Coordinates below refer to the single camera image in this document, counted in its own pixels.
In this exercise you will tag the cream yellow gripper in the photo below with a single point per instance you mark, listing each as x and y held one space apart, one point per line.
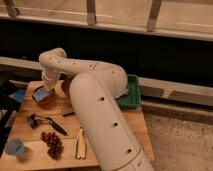
49 83

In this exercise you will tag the light blue sponge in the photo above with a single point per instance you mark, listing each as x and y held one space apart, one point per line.
41 94

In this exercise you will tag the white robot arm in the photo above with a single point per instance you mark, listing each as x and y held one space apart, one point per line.
93 92

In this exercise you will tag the purple bowl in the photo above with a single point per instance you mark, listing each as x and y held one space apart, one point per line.
65 85

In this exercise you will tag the red bowl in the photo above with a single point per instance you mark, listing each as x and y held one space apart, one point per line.
47 99

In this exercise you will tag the blue cloth at left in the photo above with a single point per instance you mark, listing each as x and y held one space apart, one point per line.
18 95

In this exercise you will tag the grey rectangular block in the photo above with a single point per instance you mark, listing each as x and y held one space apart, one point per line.
67 111

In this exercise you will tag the bunch of dark grapes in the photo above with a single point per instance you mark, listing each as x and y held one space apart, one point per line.
54 144

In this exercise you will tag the blue plastic cup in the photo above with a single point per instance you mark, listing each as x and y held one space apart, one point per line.
15 147

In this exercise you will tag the green plastic tray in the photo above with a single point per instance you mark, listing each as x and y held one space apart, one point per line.
132 99

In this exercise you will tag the black handled peeler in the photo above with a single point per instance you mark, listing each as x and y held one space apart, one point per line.
36 120

